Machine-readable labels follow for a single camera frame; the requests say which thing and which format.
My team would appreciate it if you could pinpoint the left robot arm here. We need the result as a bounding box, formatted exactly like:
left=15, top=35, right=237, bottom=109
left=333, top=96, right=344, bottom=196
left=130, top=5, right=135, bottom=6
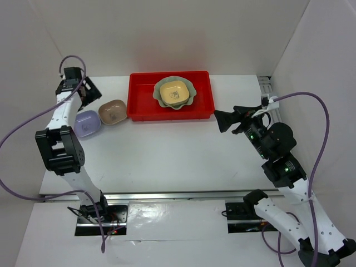
left=35, top=67, right=110, bottom=222

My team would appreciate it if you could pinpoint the brown square plate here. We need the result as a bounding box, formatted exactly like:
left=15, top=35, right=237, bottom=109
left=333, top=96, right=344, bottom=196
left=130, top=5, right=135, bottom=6
left=98, top=100, right=127, bottom=125

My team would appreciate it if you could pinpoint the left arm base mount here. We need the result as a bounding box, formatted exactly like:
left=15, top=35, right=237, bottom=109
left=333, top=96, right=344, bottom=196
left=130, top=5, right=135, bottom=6
left=67, top=204, right=128, bottom=236

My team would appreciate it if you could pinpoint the aluminium rail front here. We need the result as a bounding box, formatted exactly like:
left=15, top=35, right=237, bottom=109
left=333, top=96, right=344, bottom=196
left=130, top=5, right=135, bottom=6
left=43, top=189, right=281, bottom=202

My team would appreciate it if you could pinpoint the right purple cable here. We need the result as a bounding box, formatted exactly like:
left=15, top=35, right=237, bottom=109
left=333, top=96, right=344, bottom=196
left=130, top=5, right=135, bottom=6
left=274, top=91, right=331, bottom=267

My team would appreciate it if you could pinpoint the red plastic bin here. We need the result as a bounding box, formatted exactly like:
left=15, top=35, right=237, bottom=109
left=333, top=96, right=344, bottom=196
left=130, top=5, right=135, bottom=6
left=127, top=71, right=215, bottom=121

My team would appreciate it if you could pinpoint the purple square plate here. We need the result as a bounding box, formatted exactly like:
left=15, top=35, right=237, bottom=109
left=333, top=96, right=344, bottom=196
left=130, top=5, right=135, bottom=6
left=74, top=110, right=101, bottom=138

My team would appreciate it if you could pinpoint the large green scalloped bowl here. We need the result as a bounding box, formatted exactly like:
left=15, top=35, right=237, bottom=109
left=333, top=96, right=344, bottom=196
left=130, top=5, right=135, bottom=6
left=153, top=76, right=197, bottom=110

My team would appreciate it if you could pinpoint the yellow square plate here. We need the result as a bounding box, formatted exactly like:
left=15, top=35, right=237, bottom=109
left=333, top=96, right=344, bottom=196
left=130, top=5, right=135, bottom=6
left=159, top=81, right=190, bottom=106

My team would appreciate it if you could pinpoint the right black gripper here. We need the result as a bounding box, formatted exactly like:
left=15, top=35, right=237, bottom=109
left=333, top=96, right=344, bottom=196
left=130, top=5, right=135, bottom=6
left=212, top=104, right=269, bottom=158

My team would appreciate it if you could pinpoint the aluminium rail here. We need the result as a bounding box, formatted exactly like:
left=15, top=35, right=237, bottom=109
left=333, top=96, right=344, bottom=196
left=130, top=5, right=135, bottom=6
left=43, top=189, right=281, bottom=202
left=257, top=76, right=281, bottom=123

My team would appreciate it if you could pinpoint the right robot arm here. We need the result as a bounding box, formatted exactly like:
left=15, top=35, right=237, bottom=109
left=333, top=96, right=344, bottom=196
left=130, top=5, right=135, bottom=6
left=214, top=106, right=355, bottom=266

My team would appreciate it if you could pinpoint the aluminium rail right side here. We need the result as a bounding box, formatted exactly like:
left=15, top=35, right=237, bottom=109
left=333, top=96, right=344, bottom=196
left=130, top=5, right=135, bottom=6
left=257, top=76, right=281, bottom=123

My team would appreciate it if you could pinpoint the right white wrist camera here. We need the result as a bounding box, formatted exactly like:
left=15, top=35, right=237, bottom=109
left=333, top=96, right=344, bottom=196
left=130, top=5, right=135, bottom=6
left=252, top=93, right=280, bottom=118

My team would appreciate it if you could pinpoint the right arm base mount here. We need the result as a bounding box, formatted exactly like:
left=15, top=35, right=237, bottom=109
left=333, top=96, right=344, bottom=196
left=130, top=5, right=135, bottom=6
left=221, top=202, right=276, bottom=234

